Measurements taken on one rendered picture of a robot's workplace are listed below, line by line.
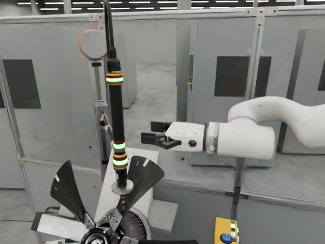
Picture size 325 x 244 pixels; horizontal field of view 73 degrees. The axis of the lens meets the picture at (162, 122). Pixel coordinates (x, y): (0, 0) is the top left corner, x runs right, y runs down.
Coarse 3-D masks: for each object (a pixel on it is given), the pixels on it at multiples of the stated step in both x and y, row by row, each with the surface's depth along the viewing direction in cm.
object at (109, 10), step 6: (108, 0) 56; (108, 6) 55; (108, 12) 55; (108, 18) 55; (108, 30) 63; (108, 36) 63; (108, 42) 64; (108, 48) 65; (108, 54) 65; (108, 126) 94
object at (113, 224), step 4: (116, 212) 88; (112, 216) 89; (116, 216) 86; (120, 216) 82; (112, 220) 87; (116, 220) 84; (120, 220) 81; (112, 224) 85; (116, 224) 82; (112, 228) 83; (116, 228) 81
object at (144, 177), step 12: (132, 168) 94; (144, 168) 88; (156, 168) 84; (132, 180) 89; (144, 180) 84; (156, 180) 81; (132, 192) 85; (144, 192) 81; (120, 204) 87; (132, 204) 81
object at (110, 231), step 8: (104, 224) 89; (88, 232) 79; (96, 232) 79; (104, 232) 78; (112, 232) 81; (120, 232) 87; (88, 240) 79; (96, 240) 78; (104, 240) 78; (112, 240) 78; (120, 240) 86
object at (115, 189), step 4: (116, 180) 73; (128, 180) 74; (112, 184) 71; (116, 184) 71; (128, 184) 71; (132, 184) 71; (112, 188) 70; (116, 188) 70; (120, 188) 70; (124, 188) 70; (128, 188) 70; (132, 188) 70; (116, 192) 68; (120, 192) 68; (124, 192) 68; (128, 192) 69
